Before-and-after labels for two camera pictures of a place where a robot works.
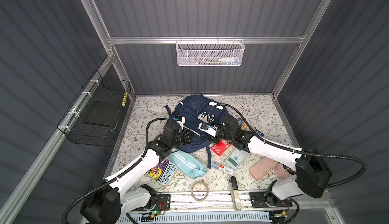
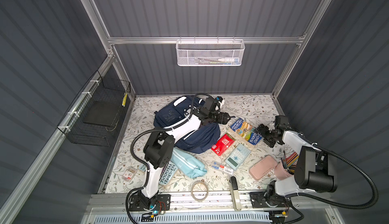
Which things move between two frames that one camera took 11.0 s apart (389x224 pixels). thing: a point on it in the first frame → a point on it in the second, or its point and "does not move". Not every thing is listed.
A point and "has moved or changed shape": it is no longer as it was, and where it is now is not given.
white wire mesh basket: [209, 52] does not move
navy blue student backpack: [192, 111] has moved or changed shape
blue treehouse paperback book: [244, 126] does not move
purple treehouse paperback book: [163, 172] does not move
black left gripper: [187, 137] → [222, 117]
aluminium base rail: [221, 201] does not move
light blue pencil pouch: [187, 163] does not move
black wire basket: [90, 119] does not move
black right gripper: [213, 139] → [272, 143]
